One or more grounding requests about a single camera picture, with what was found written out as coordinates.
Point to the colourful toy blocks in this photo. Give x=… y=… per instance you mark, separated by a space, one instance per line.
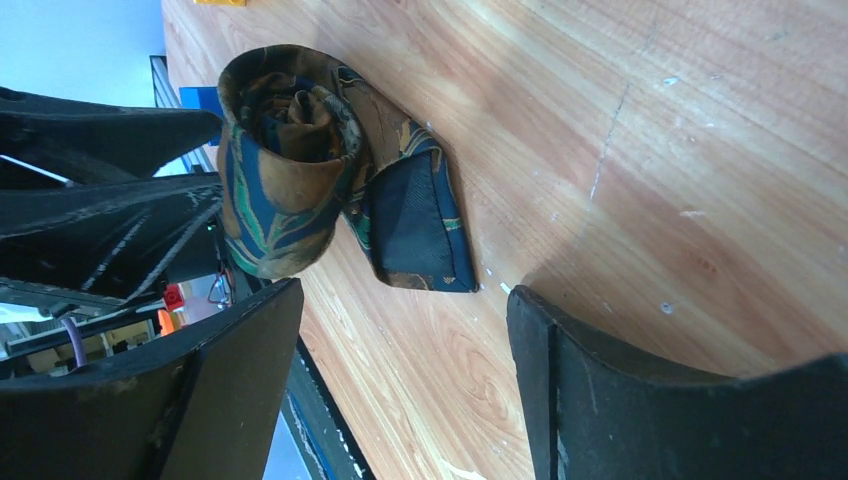
x=230 y=3

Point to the aluminium frame rail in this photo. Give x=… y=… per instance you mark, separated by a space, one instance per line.
x=177 y=126

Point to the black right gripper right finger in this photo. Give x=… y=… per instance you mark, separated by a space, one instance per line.
x=597 y=407

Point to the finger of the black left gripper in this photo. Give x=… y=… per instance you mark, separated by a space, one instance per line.
x=102 y=244
x=81 y=141

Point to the dark patterned necktie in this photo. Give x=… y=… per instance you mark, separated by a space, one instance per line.
x=307 y=141

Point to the blue toy block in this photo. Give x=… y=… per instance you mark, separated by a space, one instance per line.
x=210 y=117

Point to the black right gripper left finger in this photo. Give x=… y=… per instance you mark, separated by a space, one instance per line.
x=200 y=403

